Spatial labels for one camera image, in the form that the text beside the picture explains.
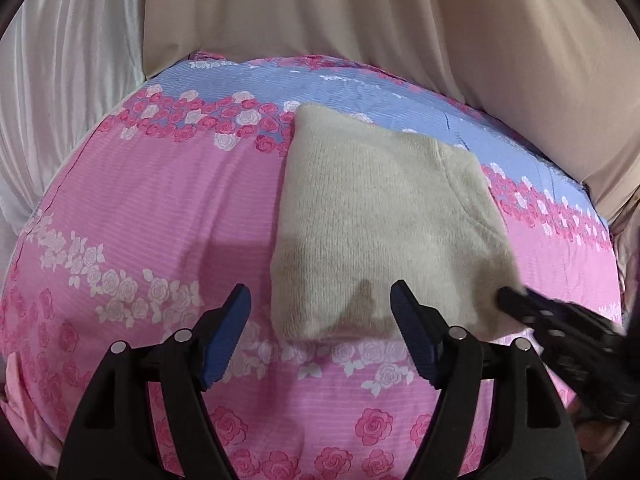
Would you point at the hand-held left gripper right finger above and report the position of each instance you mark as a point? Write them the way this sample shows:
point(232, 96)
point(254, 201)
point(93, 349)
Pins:
point(415, 332)

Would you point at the beige curtain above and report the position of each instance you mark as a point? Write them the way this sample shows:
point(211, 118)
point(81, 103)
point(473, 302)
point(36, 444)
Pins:
point(400, 20)

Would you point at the pink blue floral bed sheet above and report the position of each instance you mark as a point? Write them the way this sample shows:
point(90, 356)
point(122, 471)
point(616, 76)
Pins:
point(150, 220)

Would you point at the cream knitted sweater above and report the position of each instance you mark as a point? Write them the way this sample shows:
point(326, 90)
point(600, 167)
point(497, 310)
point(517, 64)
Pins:
point(380, 220)

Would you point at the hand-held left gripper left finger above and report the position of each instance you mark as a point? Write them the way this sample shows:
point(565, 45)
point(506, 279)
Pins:
point(227, 332)

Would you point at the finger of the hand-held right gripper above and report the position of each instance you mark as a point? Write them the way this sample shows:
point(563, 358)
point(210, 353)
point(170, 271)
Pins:
point(542, 312)

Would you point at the white satin curtain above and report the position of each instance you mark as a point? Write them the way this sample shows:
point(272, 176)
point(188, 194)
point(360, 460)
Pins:
point(65, 75)

